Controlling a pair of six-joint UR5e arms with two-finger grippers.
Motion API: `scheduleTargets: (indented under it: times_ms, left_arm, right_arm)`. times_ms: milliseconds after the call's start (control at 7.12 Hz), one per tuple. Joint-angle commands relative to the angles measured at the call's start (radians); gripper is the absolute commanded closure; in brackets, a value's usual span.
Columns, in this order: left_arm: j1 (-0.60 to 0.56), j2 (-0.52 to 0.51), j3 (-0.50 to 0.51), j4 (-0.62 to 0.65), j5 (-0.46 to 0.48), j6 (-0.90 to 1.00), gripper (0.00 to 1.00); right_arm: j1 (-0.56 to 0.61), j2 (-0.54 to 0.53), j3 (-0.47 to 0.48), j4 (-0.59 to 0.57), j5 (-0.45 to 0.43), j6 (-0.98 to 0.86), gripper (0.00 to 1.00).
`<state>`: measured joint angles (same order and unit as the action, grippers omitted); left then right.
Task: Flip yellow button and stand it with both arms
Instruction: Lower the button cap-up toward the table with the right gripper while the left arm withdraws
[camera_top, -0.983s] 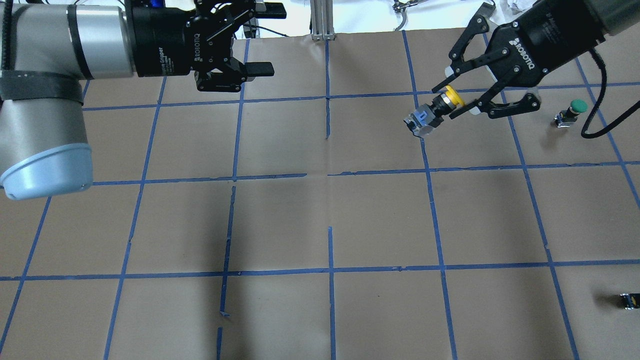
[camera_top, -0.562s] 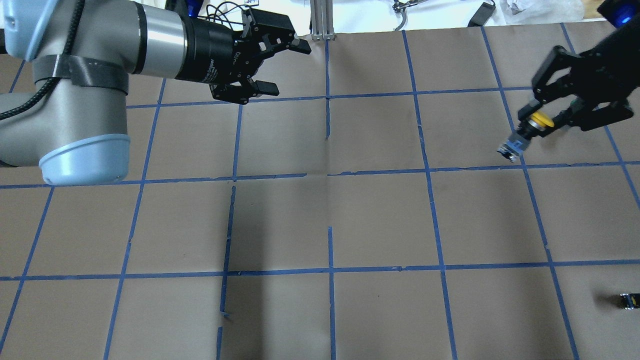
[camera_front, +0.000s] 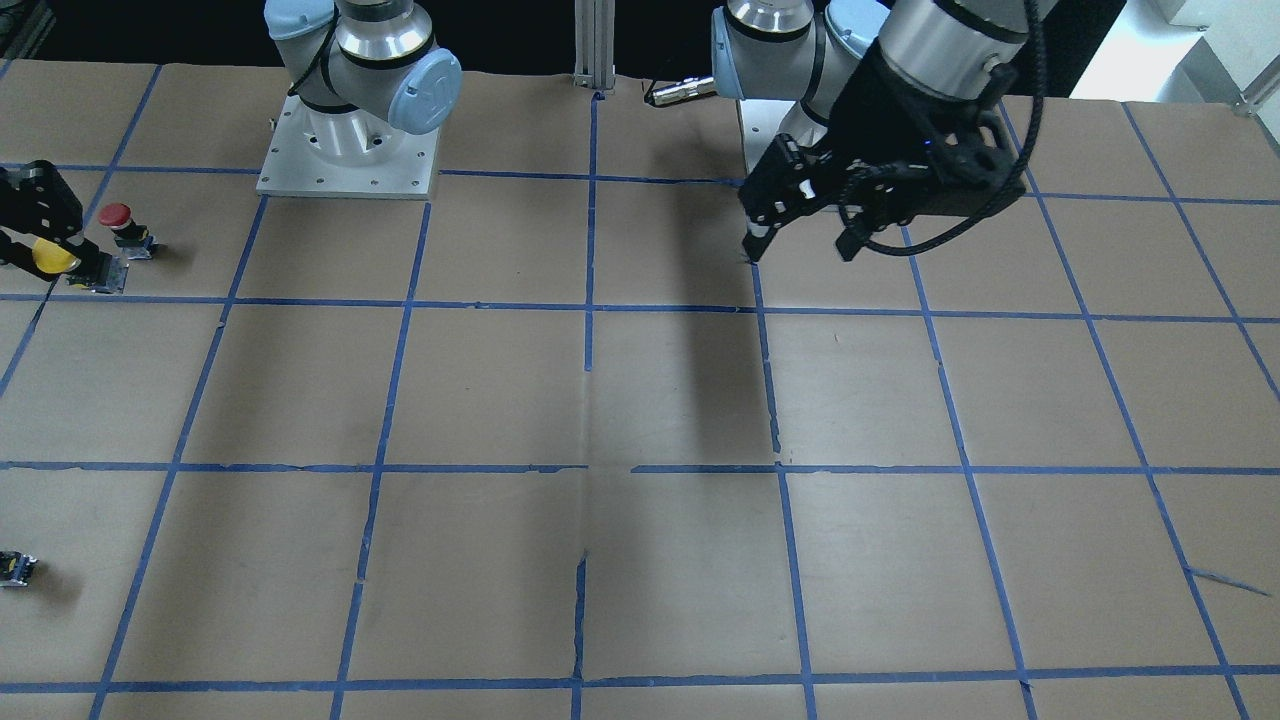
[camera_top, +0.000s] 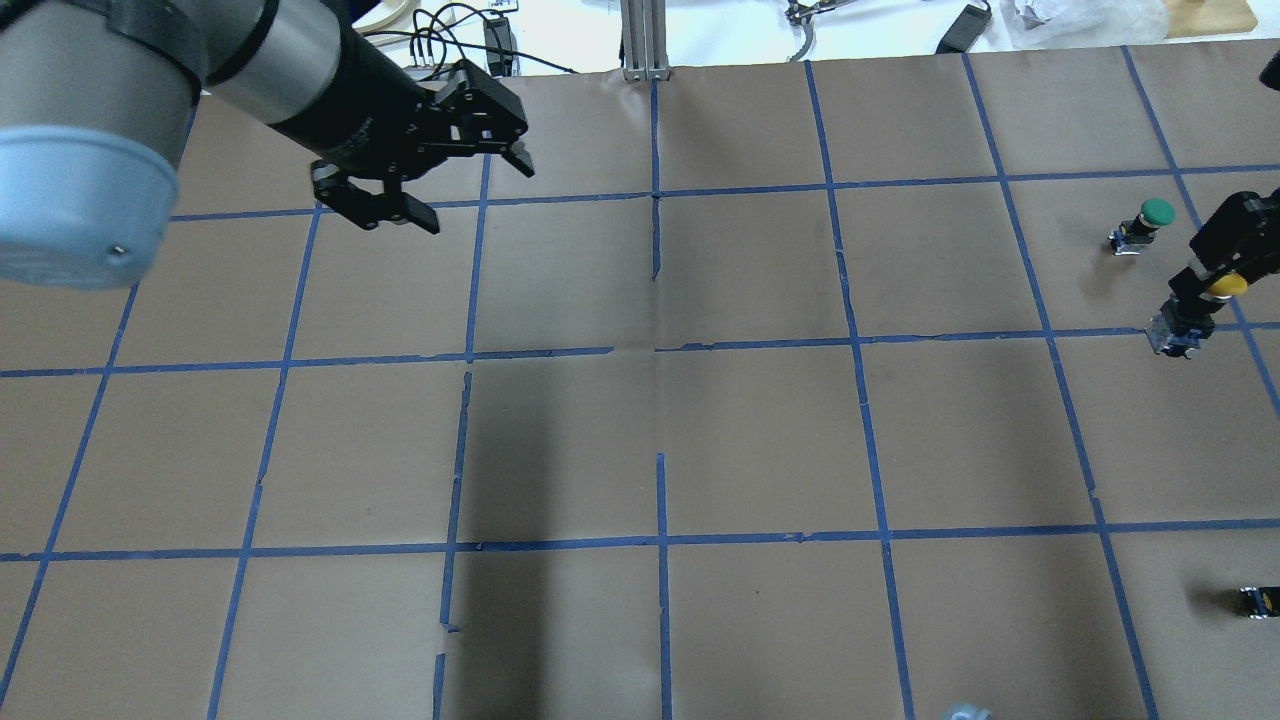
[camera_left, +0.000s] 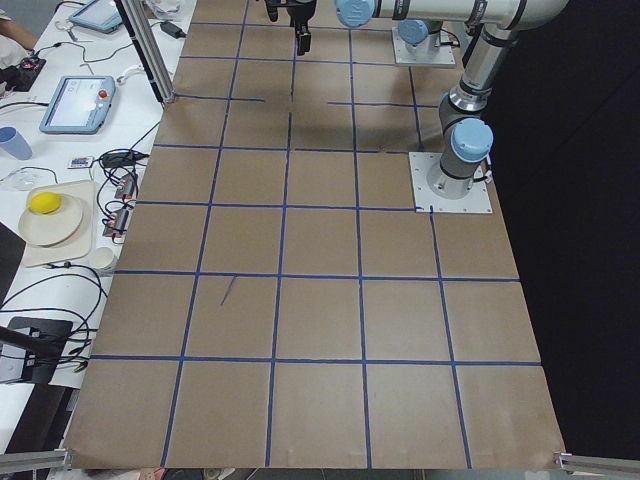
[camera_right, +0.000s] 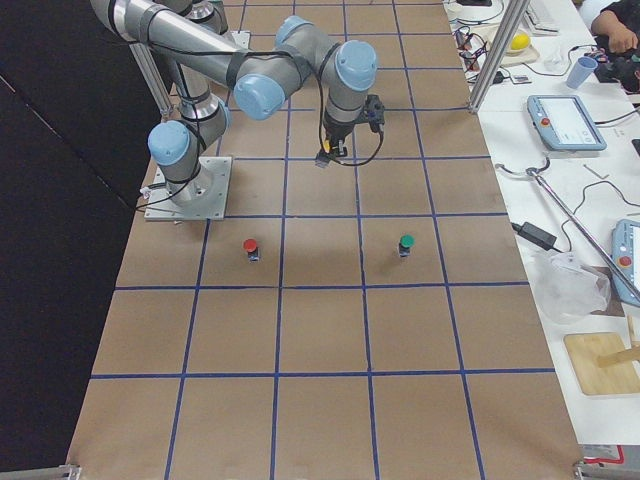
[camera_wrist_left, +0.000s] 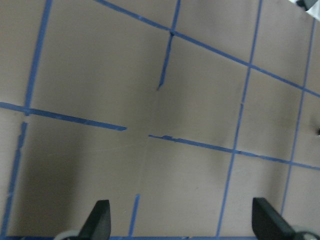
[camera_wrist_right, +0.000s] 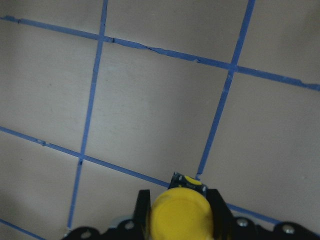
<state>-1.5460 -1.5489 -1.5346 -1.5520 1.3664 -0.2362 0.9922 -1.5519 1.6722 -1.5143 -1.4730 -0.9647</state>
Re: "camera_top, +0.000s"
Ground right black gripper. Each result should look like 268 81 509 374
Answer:
1167 190 1279 325

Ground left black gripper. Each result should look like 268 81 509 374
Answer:
271 27 536 234

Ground yellow push button switch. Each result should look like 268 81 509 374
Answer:
1146 268 1251 359

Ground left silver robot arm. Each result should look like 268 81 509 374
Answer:
1 1 535 290

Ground black power adapter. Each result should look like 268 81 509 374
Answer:
934 1 993 55

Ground brown paper table cover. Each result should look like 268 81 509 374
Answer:
3 41 1277 719

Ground green push button switch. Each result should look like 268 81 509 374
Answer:
1108 199 1178 258

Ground aluminium frame post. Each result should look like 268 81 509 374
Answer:
620 0 671 82

